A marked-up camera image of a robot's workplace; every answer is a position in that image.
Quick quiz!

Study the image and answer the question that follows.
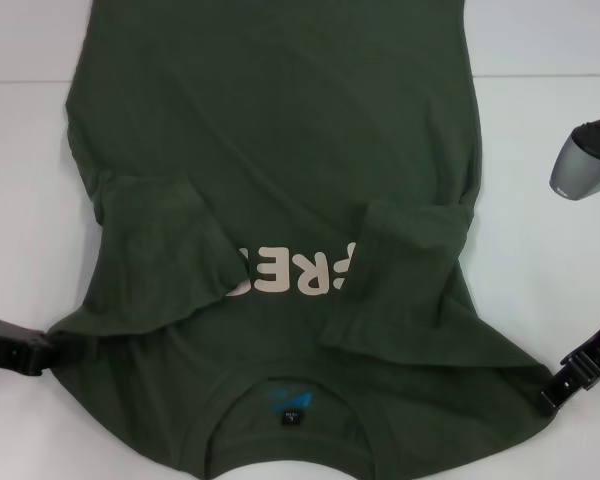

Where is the dark green FREE t-shirt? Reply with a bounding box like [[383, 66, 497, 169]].
[[44, 0, 556, 480]]

